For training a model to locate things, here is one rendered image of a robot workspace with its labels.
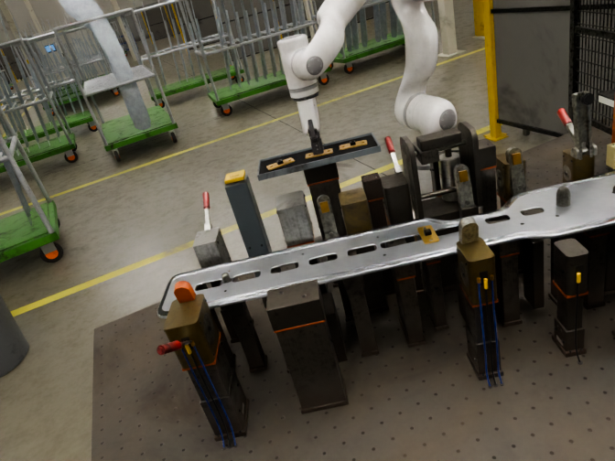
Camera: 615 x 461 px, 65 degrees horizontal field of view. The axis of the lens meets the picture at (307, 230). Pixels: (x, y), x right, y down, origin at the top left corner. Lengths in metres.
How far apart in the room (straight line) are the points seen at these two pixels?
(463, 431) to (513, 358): 0.25
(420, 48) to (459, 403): 1.01
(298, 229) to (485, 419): 0.65
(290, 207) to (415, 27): 0.67
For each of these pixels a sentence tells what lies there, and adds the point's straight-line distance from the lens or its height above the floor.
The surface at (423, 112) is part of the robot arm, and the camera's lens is 1.60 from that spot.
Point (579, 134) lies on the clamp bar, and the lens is 1.47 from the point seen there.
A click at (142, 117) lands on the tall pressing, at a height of 0.45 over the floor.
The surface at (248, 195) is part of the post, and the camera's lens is 1.49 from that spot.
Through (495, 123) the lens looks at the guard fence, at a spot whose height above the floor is 0.14.
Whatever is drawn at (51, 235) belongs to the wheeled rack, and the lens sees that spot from 4.52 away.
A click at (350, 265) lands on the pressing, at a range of 1.19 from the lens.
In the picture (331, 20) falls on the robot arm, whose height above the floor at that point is 1.52.
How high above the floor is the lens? 1.64
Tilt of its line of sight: 27 degrees down
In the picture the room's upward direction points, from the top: 15 degrees counter-clockwise
